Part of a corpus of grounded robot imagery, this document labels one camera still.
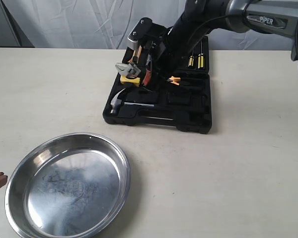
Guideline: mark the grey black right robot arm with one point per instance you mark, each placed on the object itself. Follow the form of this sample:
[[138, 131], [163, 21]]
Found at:
[[263, 16]]

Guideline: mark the silver adjustable wrench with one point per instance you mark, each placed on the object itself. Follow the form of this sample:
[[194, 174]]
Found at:
[[128, 69]]

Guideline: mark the yellow utility knife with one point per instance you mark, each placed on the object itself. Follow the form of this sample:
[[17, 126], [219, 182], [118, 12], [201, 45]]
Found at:
[[136, 55]]

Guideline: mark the yellow tape measure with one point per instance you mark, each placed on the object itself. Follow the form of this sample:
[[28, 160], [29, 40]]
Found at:
[[135, 81]]

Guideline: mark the yellow black screwdriver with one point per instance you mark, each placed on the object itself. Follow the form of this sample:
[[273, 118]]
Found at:
[[201, 57], [191, 60]]

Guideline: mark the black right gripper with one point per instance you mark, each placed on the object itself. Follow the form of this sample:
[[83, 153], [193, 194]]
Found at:
[[175, 47]]

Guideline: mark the orange handled pliers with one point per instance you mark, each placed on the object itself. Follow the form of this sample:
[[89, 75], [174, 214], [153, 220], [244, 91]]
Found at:
[[174, 80]]

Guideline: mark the dark vertical pole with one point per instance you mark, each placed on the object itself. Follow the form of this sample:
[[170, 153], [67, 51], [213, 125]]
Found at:
[[19, 35]]

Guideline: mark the round stainless steel tray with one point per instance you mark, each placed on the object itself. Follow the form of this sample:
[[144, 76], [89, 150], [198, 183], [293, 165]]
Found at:
[[71, 186]]

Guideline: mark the steel claw hammer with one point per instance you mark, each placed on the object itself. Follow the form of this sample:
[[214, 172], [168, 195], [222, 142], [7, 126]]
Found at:
[[139, 98]]

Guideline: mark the white backdrop curtain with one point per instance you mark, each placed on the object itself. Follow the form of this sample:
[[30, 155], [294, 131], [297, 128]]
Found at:
[[88, 24]]

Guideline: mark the black plastic tool case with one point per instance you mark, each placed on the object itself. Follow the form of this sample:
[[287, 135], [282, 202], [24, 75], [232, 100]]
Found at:
[[194, 86]]

